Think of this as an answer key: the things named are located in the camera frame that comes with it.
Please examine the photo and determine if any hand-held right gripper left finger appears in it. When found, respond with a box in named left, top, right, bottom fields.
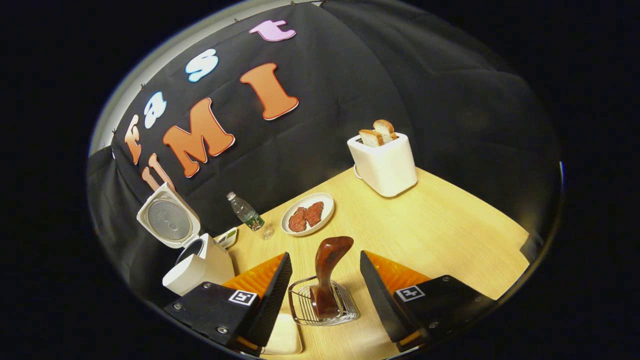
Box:
left=163, top=252, right=294, bottom=357

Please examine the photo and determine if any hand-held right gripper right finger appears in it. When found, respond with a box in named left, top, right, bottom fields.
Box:
left=359, top=249, right=499, bottom=354

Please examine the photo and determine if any metal wire chopstick holder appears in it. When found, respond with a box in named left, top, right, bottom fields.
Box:
left=288, top=276, right=361, bottom=327

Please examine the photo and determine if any shallow rice tray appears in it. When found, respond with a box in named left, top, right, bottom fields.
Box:
left=261, top=312, right=304, bottom=356

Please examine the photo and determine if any brown wooden spoon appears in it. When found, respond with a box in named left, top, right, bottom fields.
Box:
left=310, top=236, right=355, bottom=320

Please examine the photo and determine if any white rice cooker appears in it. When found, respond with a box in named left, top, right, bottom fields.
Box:
left=136, top=182, right=236, bottom=297

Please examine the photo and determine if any small white green dish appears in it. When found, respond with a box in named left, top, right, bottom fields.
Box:
left=215, top=227, right=239, bottom=250

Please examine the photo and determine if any red meat slice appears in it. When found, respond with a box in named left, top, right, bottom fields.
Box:
left=288, top=207, right=308, bottom=233
left=304, top=201, right=325, bottom=227

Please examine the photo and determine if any clear plastic water bottle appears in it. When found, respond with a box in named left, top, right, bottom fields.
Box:
left=226, top=191, right=266, bottom=232

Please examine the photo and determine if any white plate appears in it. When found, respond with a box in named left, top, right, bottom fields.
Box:
left=281, top=193, right=335, bottom=237

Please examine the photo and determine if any white toaster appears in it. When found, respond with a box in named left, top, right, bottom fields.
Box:
left=347, top=131, right=419, bottom=198

